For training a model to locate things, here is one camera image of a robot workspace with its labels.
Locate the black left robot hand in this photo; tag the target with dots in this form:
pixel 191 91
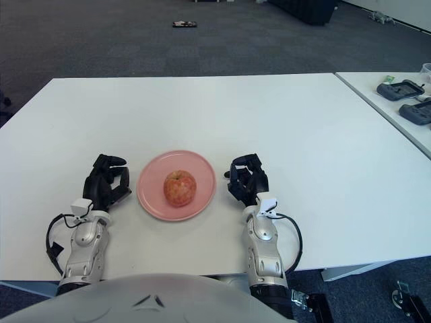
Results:
pixel 97 188

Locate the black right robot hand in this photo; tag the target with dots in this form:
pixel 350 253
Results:
pixel 259 183

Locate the red yellow apple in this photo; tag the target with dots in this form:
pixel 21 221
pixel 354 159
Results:
pixel 180 188

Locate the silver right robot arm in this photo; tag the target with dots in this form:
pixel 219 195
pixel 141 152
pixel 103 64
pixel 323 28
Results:
pixel 266 249

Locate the pink round plate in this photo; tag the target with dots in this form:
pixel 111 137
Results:
pixel 151 188

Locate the large white table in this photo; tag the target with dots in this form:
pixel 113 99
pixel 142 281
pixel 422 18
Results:
pixel 202 117

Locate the grey robot torso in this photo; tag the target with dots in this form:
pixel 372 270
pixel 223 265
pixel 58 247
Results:
pixel 134 303

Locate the black stand bar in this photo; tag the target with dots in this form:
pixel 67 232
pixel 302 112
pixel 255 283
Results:
pixel 419 309
pixel 320 310

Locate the white side table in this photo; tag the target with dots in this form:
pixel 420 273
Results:
pixel 372 92

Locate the grey handheld controller with screen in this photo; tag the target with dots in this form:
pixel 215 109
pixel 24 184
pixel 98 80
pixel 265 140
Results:
pixel 392 91

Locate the green packet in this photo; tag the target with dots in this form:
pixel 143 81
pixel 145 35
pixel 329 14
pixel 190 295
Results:
pixel 388 79

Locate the small dark device on carpet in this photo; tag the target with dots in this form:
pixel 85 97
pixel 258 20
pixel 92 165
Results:
pixel 184 24

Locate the black cabinet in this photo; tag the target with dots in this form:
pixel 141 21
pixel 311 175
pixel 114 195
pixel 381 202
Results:
pixel 306 10

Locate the metal caster wheel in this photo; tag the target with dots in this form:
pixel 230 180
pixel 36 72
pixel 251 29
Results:
pixel 399 297

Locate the clear plastic container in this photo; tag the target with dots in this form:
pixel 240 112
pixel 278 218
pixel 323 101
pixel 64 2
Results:
pixel 426 70

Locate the small grey robot dog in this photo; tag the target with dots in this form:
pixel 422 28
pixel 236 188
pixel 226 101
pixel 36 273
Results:
pixel 380 16

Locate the metal hinge bracket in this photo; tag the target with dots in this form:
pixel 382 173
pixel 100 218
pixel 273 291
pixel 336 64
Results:
pixel 299 298

